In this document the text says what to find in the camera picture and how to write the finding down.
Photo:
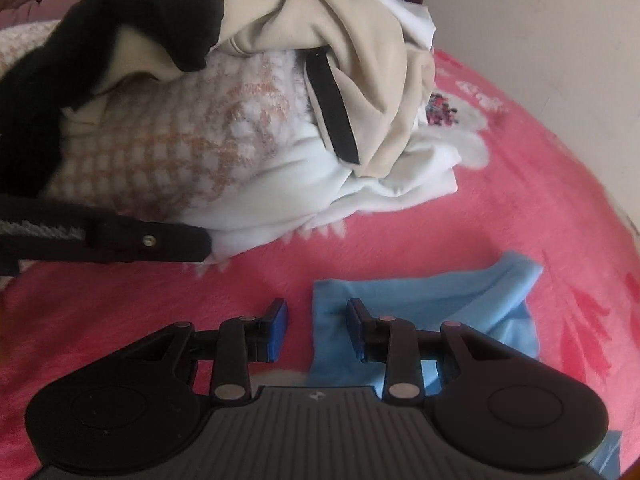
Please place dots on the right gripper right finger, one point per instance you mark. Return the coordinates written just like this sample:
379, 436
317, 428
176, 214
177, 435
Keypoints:
401, 348

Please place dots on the pink floral blanket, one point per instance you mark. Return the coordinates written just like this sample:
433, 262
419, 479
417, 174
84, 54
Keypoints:
533, 197

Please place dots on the pink checkered white garment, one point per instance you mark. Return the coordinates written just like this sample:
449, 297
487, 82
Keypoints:
161, 149

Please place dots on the light blue garment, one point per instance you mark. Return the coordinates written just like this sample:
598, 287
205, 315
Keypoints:
492, 301

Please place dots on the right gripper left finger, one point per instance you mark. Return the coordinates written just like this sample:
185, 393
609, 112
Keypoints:
235, 344

